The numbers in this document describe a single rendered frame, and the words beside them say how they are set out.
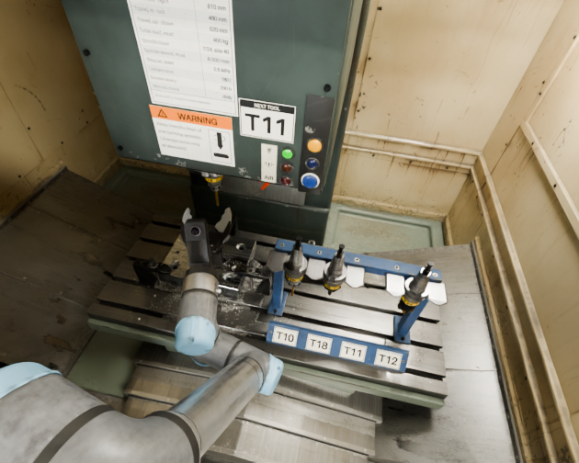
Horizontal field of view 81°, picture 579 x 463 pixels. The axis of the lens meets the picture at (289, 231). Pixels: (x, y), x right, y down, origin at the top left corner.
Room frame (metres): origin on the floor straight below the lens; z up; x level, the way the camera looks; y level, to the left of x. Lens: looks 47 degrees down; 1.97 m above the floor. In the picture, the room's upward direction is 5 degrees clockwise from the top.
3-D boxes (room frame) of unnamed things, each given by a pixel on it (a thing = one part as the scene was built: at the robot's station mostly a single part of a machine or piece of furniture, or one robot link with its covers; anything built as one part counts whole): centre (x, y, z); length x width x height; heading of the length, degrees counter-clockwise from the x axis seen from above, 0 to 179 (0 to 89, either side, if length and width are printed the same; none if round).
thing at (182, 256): (0.77, 0.28, 0.97); 0.29 x 0.23 x 0.05; 82
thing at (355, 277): (0.56, -0.19, 1.21); 0.07 x 0.05 x 0.01; 172
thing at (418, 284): (0.54, -0.35, 1.26); 0.04 x 0.04 x 0.07
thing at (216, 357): (0.32, 0.15, 1.24); 0.11 x 0.08 x 0.11; 68
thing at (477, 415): (0.68, -0.41, 0.75); 0.89 x 0.70 x 0.26; 172
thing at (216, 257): (0.48, 0.19, 1.34); 0.12 x 0.08 x 0.09; 8
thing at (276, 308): (0.65, 0.02, 1.05); 0.10 x 0.05 x 0.30; 172
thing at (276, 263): (0.59, 0.03, 1.21); 0.07 x 0.05 x 0.01; 172
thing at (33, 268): (0.87, 0.89, 0.75); 0.89 x 0.67 x 0.26; 172
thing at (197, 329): (0.32, 0.17, 1.34); 0.11 x 0.08 x 0.09; 8
